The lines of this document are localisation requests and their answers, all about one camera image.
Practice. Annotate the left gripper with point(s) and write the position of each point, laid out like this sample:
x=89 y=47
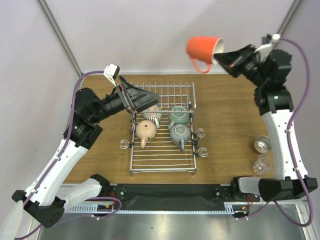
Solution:
x=139 y=99

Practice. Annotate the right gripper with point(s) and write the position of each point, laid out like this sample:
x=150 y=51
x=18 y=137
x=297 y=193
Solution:
x=249 y=63

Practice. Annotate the white ribbed mug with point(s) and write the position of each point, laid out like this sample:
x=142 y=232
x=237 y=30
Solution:
x=153 y=114

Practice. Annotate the beige ceramic mug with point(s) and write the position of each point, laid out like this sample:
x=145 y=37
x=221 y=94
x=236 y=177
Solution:
x=145 y=130

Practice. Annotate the orange mug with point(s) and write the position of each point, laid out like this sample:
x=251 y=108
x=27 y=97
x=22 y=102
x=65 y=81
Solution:
x=203 y=48

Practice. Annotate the teal ceramic mug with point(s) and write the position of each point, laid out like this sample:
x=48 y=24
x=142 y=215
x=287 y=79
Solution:
x=177 y=115

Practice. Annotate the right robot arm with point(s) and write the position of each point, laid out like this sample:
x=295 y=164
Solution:
x=268 y=73

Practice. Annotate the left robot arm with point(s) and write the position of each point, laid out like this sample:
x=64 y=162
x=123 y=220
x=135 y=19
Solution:
x=43 y=200

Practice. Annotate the steel tumbler cup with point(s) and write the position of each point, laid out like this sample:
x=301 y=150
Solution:
x=261 y=145

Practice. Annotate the black base mat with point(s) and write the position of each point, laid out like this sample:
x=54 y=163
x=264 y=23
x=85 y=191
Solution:
x=152 y=193

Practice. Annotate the clear glass cup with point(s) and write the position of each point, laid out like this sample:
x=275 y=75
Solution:
x=264 y=164

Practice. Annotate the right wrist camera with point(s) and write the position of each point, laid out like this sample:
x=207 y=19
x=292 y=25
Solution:
x=267 y=44

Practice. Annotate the metal wire dish rack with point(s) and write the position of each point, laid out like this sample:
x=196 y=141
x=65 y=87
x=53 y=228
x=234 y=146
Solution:
x=161 y=154

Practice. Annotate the white cable duct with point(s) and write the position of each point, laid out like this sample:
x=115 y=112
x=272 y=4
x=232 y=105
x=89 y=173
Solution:
x=178 y=207

